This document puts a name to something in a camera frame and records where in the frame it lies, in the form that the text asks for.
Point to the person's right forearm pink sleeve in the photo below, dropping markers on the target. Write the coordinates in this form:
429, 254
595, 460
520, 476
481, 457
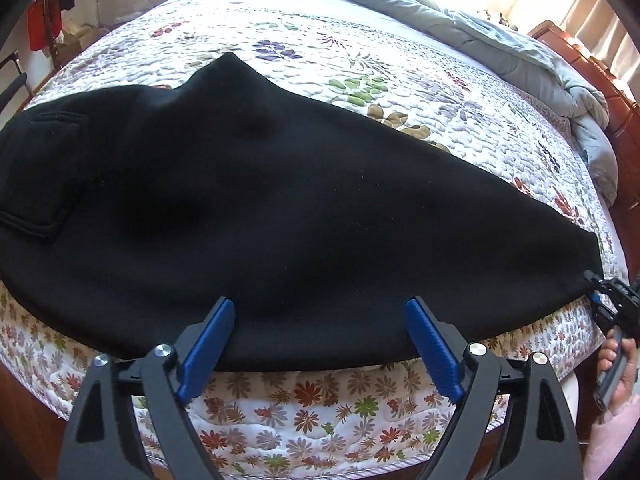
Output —
612, 445

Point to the red hanging clothes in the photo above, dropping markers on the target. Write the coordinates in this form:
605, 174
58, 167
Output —
42, 22

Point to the cardboard box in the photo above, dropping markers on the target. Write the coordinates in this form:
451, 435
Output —
82, 40

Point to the floral quilted bedspread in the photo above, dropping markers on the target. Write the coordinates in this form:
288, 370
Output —
350, 55

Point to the beige curtain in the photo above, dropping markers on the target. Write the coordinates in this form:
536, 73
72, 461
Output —
590, 10

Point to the black folding chair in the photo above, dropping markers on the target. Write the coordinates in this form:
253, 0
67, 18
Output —
10, 85

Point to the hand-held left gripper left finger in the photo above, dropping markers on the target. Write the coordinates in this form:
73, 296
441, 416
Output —
210, 340

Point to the grey comforter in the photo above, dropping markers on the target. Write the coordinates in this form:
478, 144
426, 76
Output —
450, 25

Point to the wooden headboard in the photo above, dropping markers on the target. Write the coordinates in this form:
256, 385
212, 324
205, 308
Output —
625, 135

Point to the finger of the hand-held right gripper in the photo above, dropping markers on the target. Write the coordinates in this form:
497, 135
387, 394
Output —
602, 310
595, 280

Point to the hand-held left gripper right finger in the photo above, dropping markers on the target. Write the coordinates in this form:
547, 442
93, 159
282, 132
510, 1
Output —
432, 345

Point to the wooden bed frame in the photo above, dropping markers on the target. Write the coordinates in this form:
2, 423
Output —
25, 435

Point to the black pants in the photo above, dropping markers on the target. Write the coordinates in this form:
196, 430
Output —
300, 210

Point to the person's right hand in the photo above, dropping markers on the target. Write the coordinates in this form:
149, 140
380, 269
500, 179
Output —
627, 365

